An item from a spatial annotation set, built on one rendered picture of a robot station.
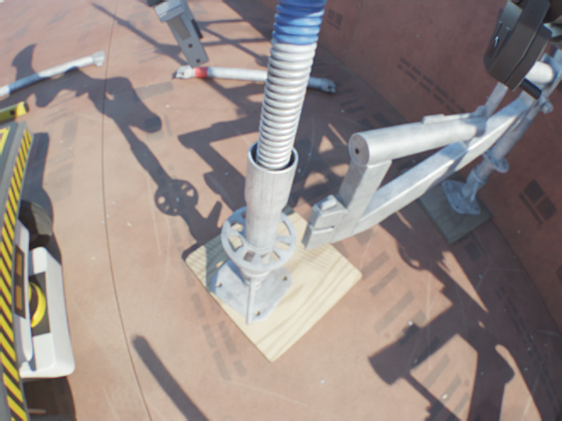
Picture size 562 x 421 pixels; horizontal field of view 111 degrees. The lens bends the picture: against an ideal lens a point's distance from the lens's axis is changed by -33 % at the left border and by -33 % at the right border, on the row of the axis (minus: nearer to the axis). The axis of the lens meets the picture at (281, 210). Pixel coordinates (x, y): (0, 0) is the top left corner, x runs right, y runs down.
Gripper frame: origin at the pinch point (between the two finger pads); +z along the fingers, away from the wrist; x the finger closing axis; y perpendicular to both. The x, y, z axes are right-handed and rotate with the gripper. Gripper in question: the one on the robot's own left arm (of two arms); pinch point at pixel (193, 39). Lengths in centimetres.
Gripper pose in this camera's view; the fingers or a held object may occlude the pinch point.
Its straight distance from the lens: 46.6
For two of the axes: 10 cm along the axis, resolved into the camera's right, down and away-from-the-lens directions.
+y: 9.2, -3.9, -0.5
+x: -2.8, -7.3, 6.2
